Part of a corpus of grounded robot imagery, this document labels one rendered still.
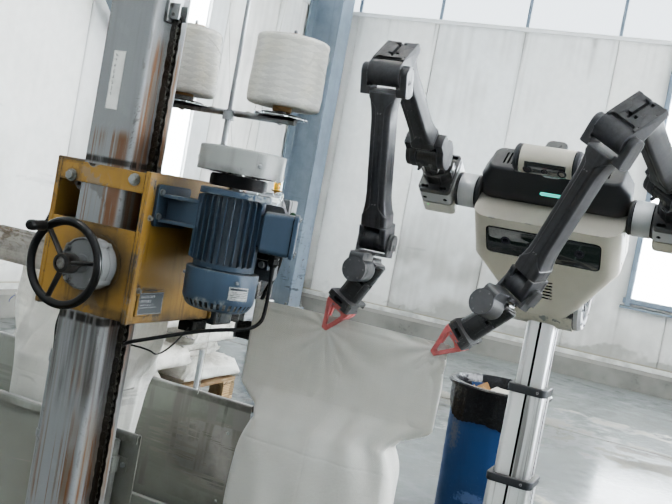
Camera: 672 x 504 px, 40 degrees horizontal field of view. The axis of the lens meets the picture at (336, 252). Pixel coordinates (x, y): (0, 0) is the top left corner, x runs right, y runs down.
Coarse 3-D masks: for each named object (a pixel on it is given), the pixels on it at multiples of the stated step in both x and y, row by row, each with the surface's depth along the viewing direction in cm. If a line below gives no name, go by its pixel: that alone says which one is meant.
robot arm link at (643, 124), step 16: (640, 96) 181; (608, 112) 180; (624, 112) 179; (640, 112) 179; (656, 112) 178; (608, 128) 179; (624, 128) 177; (640, 128) 176; (656, 128) 180; (608, 144) 179; (624, 144) 177; (656, 144) 188; (656, 160) 193; (656, 176) 201
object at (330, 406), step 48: (288, 336) 222; (336, 336) 217; (384, 336) 211; (288, 384) 221; (336, 384) 216; (384, 384) 211; (432, 384) 206; (288, 432) 214; (336, 432) 212; (384, 432) 209; (432, 432) 206; (240, 480) 218; (288, 480) 212; (336, 480) 208; (384, 480) 207
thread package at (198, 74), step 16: (192, 32) 207; (208, 32) 209; (192, 48) 207; (208, 48) 209; (192, 64) 207; (208, 64) 210; (192, 80) 208; (208, 80) 210; (192, 96) 214; (208, 96) 212
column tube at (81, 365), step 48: (144, 0) 186; (144, 48) 186; (96, 96) 191; (144, 96) 187; (96, 144) 190; (144, 144) 190; (96, 192) 190; (96, 336) 189; (48, 384) 194; (96, 384) 191; (48, 432) 193; (96, 432) 194; (48, 480) 193
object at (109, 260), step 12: (72, 240) 186; (84, 240) 185; (72, 252) 186; (84, 252) 185; (108, 252) 185; (108, 264) 184; (72, 276) 186; (84, 276) 184; (108, 276) 185; (84, 288) 184; (96, 288) 187
